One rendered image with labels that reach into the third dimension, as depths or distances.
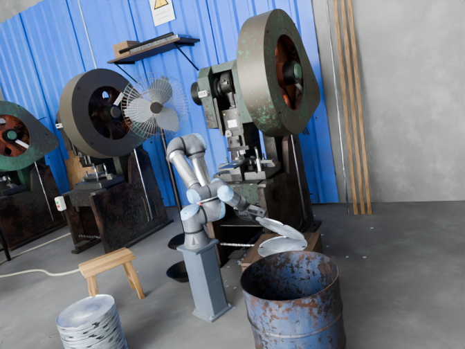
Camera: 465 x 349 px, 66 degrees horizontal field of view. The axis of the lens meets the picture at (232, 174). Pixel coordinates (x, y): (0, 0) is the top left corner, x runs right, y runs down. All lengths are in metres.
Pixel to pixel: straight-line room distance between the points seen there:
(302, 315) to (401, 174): 2.43
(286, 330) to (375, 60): 2.64
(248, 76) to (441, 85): 1.87
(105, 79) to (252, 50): 1.76
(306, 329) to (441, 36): 2.69
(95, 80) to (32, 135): 1.82
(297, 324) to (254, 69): 1.39
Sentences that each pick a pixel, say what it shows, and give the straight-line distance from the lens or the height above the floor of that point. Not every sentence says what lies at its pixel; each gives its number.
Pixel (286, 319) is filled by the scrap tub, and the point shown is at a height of 0.40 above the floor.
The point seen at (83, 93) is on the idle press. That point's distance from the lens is 3.41.
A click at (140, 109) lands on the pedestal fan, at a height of 1.30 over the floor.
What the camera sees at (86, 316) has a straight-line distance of 2.09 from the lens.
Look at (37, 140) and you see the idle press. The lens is 5.14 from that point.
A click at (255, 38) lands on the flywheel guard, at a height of 1.55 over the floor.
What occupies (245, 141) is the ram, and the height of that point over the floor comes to 0.92.
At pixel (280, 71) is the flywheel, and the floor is 1.35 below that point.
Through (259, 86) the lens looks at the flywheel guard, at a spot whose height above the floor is 1.28.
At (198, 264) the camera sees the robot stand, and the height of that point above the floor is 0.36.
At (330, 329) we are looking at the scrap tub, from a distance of 1.56.
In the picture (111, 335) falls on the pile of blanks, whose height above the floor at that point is 0.19.
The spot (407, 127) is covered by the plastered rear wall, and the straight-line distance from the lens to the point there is 3.57.
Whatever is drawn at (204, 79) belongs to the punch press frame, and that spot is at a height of 1.41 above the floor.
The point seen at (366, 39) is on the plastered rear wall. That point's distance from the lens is 3.57.
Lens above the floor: 1.23
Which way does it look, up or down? 12 degrees down
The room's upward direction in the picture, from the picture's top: 11 degrees counter-clockwise
